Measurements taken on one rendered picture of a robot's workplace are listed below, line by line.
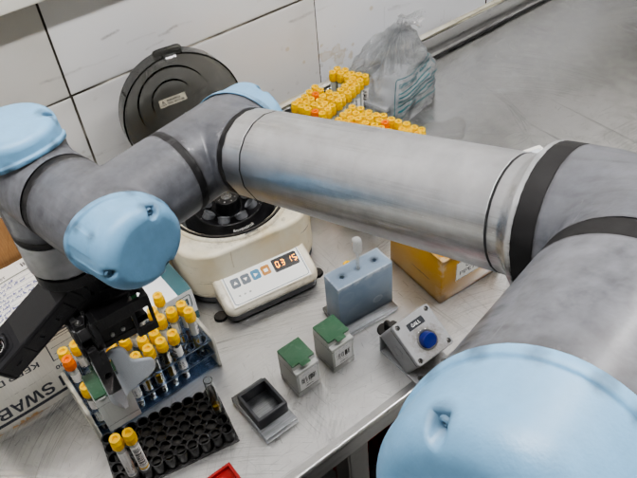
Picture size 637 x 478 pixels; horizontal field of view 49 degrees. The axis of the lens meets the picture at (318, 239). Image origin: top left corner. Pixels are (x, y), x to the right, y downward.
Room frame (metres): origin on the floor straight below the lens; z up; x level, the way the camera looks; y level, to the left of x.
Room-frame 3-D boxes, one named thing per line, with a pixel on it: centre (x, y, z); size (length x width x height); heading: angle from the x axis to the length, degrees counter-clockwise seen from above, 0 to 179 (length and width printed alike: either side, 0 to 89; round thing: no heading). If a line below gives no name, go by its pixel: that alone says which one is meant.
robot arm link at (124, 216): (0.43, 0.16, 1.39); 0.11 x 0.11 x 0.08; 45
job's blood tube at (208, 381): (0.56, 0.17, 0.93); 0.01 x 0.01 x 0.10
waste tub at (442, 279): (0.83, -0.21, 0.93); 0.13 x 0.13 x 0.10; 30
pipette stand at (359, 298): (0.74, -0.06, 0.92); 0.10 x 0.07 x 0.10; 118
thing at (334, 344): (0.66, -0.01, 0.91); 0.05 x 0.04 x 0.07; 34
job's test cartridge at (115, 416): (0.48, 0.26, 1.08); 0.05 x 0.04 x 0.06; 31
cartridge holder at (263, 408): (0.57, 0.10, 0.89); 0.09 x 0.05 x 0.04; 34
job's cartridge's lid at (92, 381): (0.48, 0.26, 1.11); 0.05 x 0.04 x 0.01; 31
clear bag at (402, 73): (1.33, -0.19, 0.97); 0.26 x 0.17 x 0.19; 139
